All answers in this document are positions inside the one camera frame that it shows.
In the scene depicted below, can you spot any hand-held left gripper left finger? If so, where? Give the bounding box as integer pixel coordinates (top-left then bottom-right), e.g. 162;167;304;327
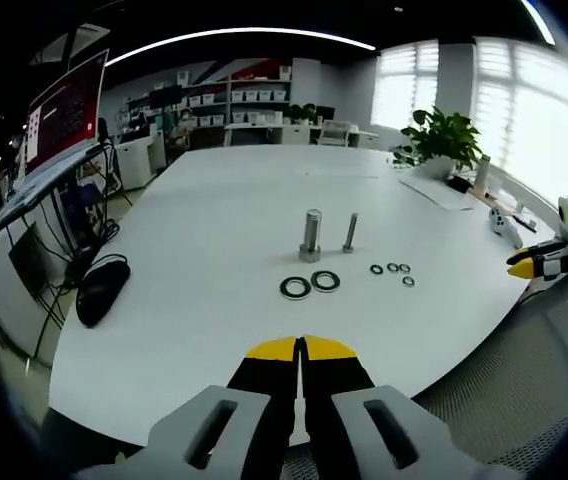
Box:
76;335;298;480

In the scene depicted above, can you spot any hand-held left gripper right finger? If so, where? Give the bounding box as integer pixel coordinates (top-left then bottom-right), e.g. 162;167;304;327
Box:
299;333;520;480

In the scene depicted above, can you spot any large metal washer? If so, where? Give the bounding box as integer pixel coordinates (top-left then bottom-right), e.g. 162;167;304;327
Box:
310;269;338;293
279;275;313;302

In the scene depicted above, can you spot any small threaded stud bolt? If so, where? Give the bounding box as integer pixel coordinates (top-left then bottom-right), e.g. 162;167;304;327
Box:
341;212;361;255

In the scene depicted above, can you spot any large threaded stud bolt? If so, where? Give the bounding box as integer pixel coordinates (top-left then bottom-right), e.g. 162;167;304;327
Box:
297;209;324;263

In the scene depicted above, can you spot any white game controller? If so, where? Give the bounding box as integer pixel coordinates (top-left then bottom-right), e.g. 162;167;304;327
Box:
487;206;525;250

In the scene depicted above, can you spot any white bottle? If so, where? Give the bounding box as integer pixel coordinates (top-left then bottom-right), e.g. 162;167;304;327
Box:
474;153;492;195

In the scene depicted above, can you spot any small black box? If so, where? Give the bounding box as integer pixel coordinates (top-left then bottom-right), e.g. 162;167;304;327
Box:
445;175;474;195

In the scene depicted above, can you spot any grey mesh chair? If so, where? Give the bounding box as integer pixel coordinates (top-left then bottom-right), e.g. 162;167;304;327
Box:
412;277;568;477

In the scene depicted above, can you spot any green potted plant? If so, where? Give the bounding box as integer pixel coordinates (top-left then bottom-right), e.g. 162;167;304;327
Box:
392;106;486;181

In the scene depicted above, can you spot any black computer mouse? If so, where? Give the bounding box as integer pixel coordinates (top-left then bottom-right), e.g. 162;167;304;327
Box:
74;258;132;330

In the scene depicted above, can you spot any white office chair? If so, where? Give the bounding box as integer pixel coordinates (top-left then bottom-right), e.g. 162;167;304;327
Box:
319;119;354;148

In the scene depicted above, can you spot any shelf with white bins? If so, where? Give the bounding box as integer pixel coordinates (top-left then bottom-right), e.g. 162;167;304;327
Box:
181;73;294;127

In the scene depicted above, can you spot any computer monitor red screen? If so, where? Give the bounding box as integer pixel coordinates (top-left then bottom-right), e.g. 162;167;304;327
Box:
22;47;111;177

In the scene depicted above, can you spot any curved ceiling light strip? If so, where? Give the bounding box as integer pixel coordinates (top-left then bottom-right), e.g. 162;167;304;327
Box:
104;26;378;68

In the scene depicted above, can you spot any bundle of black cables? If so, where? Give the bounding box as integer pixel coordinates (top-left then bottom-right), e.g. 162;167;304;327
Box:
26;142;135;361

